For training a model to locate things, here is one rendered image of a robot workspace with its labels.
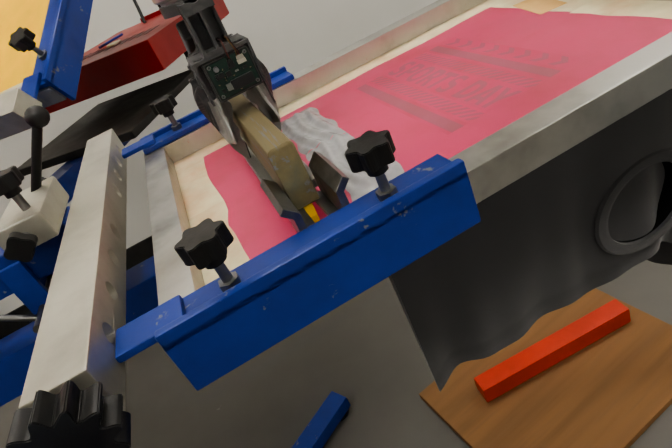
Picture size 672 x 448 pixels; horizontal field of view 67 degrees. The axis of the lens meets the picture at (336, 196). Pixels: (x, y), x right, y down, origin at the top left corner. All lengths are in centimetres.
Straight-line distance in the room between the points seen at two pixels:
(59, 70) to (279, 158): 67
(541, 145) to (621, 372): 106
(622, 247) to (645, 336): 81
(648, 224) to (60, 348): 72
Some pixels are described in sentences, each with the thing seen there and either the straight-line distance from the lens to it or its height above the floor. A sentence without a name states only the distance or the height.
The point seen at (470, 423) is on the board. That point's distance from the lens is 148.
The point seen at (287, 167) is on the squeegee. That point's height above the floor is 104.
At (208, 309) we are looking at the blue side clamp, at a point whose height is 101.
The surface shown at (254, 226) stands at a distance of 62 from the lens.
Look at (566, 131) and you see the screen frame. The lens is 55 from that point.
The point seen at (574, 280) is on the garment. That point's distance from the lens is 80.
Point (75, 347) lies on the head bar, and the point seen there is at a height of 104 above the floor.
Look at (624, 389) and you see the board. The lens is 150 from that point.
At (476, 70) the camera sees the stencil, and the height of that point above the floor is 95.
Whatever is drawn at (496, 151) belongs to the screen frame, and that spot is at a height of 99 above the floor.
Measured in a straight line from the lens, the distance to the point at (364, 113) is 79.
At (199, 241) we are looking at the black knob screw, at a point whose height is 106.
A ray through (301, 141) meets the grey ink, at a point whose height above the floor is 96.
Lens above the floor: 124
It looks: 29 degrees down
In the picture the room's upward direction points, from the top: 25 degrees counter-clockwise
